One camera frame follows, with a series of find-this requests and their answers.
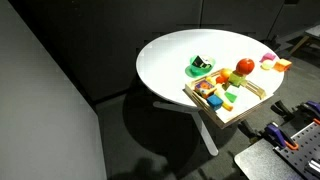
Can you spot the yellow lemon fruit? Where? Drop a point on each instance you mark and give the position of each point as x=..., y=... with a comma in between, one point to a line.
x=267, y=64

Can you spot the blue cube block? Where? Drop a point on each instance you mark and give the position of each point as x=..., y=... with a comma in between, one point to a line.
x=215, y=101

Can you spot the orange round fruit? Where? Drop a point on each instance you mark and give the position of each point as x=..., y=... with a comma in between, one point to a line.
x=225, y=73

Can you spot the light green cube block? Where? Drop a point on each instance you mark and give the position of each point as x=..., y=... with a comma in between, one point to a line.
x=236, y=79

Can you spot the wooden tray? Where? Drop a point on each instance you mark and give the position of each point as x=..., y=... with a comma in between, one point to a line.
x=245, y=100

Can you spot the pink cube block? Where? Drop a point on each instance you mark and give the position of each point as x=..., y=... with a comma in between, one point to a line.
x=267, y=57

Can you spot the orange cube block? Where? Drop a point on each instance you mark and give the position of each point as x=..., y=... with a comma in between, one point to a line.
x=282, y=65

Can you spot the green saucer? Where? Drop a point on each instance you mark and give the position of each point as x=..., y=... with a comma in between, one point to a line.
x=190, y=72

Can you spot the colourful printed cube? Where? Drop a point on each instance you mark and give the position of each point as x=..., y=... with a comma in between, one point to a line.
x=204, y=88

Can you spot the black and white patterned cube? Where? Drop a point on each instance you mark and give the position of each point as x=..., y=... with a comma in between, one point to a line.
x=201, y=62

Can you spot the white table base legs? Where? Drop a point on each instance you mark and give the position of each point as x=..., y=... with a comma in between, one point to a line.
x=203, y=130

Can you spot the yellow banana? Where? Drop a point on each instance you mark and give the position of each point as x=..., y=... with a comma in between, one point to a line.
x=220, y=91

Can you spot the small orange toy piece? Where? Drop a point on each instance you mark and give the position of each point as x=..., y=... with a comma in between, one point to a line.
x=220, y=80

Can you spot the red apple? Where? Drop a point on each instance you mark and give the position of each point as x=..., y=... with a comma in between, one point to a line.
x=245, y=66

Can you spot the black clamp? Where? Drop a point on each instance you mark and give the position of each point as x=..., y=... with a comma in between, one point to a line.
x=283, y=108
x=248, y=128

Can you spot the grey metal plate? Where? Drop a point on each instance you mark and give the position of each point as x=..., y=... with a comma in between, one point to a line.
x=258, y=161

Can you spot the purple clamp with orange tip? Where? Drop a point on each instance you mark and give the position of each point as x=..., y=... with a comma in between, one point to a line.
x=278, y=133

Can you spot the wooden furniture leg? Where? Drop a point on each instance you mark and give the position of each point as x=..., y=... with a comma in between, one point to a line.
x=299, y=45

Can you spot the black perforated board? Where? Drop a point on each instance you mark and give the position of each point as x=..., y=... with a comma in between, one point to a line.
x=300, y=150

